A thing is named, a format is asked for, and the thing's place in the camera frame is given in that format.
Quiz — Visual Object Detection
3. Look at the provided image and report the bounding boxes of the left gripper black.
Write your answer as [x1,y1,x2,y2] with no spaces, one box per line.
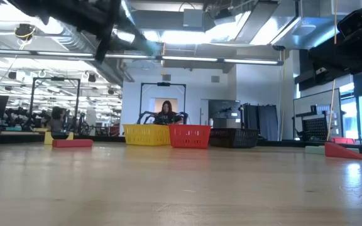
[8,0,162,62]

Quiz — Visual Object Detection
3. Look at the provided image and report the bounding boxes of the red wedge block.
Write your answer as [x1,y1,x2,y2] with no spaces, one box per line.
[324,142,362,161]

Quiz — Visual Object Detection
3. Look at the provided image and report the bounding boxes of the red rectangular block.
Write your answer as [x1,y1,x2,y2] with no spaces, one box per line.
[52,139,94,148]

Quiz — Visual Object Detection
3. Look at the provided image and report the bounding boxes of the yellow arch block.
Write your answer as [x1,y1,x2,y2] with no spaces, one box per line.
[44,131,74,146]

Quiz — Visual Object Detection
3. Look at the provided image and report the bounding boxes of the white board panel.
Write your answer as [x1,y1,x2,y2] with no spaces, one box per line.
[293,89,341,141]

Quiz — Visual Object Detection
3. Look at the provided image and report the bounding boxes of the black perforated crate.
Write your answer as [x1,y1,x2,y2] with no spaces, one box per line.
[302,116,329,141]

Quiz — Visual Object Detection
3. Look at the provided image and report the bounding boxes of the red distant bin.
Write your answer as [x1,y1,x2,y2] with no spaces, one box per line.
[331,137,356,144]

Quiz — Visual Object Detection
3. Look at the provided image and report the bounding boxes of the long ceiling light bar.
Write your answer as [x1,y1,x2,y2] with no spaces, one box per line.
[0,48,284,66]

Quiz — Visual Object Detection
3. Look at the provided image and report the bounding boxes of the person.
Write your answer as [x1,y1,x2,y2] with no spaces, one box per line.
[47,106,66,132]
[157,100,179,126]

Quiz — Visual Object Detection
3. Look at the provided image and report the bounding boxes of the black curtain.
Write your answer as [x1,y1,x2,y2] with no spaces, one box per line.
[242,103,278,141]

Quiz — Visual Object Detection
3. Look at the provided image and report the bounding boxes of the yellow plastic basket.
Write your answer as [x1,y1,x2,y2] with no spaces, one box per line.
[123,124,171,146]

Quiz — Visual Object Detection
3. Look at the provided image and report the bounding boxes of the red plastic basket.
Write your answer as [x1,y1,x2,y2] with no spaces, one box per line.
[168,124,212,149]

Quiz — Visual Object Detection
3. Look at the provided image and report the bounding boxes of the grey metal cabinet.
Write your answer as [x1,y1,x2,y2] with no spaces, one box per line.
[208,99,241,129]

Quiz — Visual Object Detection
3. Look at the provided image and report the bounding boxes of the black distant robot rig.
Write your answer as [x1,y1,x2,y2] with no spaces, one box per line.
[4,106,52,130]

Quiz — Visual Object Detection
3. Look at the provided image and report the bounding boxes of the black plastic basket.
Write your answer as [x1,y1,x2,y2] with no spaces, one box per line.
[209,127,260,149]

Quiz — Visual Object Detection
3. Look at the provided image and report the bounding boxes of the thick yellow hanging cable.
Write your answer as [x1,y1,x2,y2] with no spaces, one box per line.
[327,0,339,141]

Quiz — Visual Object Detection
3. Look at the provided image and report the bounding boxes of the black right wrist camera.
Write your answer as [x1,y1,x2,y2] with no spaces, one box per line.
[336,9,362,38]

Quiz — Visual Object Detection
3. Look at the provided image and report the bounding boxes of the black gantry frame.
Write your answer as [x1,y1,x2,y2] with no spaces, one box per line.
[30,77,81,132]
[139,82,187,125]

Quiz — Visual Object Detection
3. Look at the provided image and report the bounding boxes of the thin yellow hanging cable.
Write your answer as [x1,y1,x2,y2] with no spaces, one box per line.
[280,50,286,141]

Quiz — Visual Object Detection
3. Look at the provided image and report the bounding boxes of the black ceiling cable reel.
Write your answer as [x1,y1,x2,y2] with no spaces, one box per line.
[14,23,37,41]

